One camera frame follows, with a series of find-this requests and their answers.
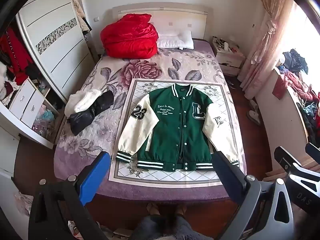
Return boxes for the black and white coat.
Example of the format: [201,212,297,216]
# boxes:
[64,89,115,137]

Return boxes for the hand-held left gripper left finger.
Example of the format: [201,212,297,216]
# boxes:
[28,151,112,240]

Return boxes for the white nightstand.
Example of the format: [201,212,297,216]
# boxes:
[212,36,246,77]

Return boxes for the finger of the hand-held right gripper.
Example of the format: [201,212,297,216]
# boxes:
[305,142,320,158]
[274,146,309,178]

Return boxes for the red duvet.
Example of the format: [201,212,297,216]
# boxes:
[100,13,160,59]

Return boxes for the black shoe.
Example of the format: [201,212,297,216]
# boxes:
[225,76,237,90]

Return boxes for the quilted floral bordered mat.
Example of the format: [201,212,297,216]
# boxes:
[108,79,244,190]

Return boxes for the person's legs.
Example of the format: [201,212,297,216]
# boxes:
[130,202,213,240]

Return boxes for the green and cream varsity jacket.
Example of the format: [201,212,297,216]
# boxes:
[115,84,241,172]

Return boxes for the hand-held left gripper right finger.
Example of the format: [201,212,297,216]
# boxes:
[212,150,294,240]

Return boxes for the white drawer unit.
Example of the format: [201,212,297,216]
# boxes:
[9,77,54,130]

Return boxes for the white shoes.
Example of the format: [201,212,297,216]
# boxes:
[247,99,262,125]

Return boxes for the red hanging clothes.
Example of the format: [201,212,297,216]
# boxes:
[0,27,34,85]

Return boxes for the bed with floral bedspread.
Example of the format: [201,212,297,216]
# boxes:
[54,39,247,207]

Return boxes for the white sliding door wardrobe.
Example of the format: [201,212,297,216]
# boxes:
[0,0,94,148]

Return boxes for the cream hanging garment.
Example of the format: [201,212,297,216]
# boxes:
[71,0,91,33]

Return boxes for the white desk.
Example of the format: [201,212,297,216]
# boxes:
[260,66,310,175]

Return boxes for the pile of mixed clothes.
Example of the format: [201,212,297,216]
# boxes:
[272,49,320,144]

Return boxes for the white bed headboard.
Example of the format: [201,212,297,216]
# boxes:
[112,4,213,40]

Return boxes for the white pillow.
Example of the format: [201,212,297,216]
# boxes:
[157,29,194,50]

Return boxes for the pink curtain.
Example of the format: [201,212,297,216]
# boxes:
[237,0,295,100]

